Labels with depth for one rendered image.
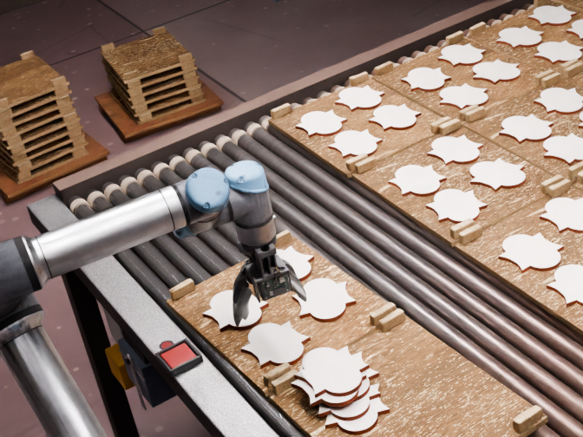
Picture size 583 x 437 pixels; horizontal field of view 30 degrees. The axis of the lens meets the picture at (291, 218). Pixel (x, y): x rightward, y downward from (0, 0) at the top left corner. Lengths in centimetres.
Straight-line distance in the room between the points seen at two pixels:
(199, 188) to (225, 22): 442
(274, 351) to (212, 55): 376
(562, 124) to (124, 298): 121
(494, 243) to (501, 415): 54
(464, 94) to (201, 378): 122
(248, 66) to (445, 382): 372
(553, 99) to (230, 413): 133
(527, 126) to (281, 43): 310
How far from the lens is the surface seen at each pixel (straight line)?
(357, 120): 302
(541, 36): 339
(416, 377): 215
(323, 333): 228
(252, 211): 201
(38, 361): 192
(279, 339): 226
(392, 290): 239
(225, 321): 234
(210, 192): 183
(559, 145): 281
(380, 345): 223
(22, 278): 181
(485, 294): 237
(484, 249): 246
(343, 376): 208
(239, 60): 574
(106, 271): 265
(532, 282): 236
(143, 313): 248
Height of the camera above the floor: 238
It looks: 33 degrees down
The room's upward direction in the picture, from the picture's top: 10 degrees counter-clockwise
